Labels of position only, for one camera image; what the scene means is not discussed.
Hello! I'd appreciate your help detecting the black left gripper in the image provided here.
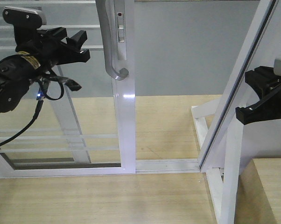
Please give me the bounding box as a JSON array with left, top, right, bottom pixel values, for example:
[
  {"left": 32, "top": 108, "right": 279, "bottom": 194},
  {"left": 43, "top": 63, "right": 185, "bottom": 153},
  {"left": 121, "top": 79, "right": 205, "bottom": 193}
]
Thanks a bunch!
[{"left": 14, "top": 25, "right": 91, "bottom": 70}]

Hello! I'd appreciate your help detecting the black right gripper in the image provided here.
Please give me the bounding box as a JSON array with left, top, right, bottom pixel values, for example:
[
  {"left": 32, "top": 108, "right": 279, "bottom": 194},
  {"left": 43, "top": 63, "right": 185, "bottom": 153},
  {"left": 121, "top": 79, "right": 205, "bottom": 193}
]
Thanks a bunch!
[{"left": 235, "top": 66, "right": 281, "bottom": 125}]

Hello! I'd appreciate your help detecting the grey door handle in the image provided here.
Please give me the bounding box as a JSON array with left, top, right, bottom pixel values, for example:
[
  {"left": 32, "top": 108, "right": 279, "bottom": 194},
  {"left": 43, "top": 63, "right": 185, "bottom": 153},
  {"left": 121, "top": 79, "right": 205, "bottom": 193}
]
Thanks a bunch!
[{"left": 95, "top": 0, "right": 129, "bottom": 81}]

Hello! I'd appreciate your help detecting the white sliding glass door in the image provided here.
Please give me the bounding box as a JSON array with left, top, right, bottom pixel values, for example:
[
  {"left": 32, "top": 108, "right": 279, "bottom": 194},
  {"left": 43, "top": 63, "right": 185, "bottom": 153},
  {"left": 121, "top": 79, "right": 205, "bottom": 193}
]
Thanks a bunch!
[{"left": 0, "top": 0, "right": 136, "bottom": 178}]

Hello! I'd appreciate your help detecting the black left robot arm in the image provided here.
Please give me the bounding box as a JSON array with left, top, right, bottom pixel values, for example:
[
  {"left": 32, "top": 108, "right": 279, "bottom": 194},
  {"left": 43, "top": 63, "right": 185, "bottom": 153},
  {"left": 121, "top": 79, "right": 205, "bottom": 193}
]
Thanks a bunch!
[{"left": 0, "top": 26, "right": 90, "bottom": 113}]

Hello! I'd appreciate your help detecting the grey door lock plate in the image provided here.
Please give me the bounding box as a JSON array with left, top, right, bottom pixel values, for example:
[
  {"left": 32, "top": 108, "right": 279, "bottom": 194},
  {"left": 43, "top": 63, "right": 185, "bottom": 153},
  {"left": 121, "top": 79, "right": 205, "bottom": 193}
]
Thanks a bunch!
[{"left": 114, "top": 0, "right": 126, "bottom": 61}]

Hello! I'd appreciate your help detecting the white fixed glass door panel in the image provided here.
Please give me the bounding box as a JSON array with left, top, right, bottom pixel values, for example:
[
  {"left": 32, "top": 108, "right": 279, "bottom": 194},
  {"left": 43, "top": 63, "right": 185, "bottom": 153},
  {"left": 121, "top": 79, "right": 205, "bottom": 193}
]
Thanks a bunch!
[{"left": 0, "top": 0, "right": 92, "bottom": 164}]

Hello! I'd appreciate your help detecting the white bottom door track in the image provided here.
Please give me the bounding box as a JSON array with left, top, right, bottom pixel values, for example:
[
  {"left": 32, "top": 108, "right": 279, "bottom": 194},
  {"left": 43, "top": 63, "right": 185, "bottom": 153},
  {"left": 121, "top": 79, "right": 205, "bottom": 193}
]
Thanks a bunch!
[{"left": 136, "top": 159, "right": 200, "bottom": 174}]

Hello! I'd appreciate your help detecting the white wooden support brace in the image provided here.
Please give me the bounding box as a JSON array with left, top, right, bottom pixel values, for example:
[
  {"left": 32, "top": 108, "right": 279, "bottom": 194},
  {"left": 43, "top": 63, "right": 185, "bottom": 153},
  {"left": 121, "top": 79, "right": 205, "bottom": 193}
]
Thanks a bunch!
[{"left": 191, "top": 98, "right": 244, "bottom": 224}]

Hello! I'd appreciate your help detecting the light wooden box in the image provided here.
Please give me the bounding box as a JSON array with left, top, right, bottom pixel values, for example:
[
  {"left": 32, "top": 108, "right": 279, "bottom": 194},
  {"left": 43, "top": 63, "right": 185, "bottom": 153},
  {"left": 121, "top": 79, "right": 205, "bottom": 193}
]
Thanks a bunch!
[{"left": 234, "top": 158, "right": 281, "bottom": 224}]

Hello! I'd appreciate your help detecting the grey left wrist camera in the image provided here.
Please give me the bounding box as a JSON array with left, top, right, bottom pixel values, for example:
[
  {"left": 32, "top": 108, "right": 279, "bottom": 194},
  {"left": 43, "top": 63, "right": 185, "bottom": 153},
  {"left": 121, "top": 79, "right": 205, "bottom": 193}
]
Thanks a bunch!
[{"left": 2, "top": 6, "right": 47, "bottom": 28}]

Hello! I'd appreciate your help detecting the black camera cable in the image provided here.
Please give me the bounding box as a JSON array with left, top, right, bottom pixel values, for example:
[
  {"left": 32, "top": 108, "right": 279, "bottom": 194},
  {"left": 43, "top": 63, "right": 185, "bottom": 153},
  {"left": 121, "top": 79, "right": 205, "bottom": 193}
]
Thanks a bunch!
[{"left": 0, "top": 70, "right": 83, "bottom": 151}]

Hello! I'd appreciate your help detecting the white outer door frame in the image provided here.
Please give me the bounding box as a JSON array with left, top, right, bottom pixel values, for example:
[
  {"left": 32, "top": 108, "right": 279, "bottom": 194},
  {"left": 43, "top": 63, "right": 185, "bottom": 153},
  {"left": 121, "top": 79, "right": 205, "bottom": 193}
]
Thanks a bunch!
[{"left": 198, "top": 0, "right": 279, "bottom": 172}]

